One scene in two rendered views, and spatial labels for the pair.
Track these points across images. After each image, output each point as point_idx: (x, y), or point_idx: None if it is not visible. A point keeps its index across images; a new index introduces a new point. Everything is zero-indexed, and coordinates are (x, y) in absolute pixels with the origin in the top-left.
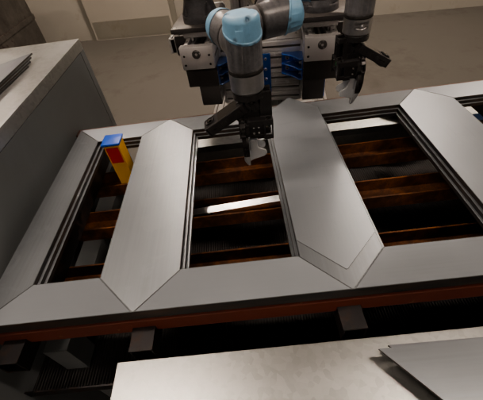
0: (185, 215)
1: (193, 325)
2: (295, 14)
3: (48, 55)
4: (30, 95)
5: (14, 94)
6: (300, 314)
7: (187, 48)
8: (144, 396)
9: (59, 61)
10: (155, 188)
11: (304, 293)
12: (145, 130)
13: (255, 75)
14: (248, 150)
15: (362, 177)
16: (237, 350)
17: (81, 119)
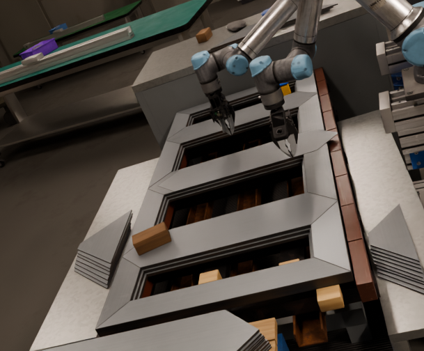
0: (213, 134)
1: None
2: (227, 67)
3: (342, 9)
4: (279, 35)
5: (280, 31)
6: None
7: (376, 47)
8: (150, 166)
9: (330, 17)
10: (238, 117)
11: (152, 176)
12: (304, 89)
13: (200, 83)
14: (218, 122)
15: None
16: (186, 209)
17: (331, 60)
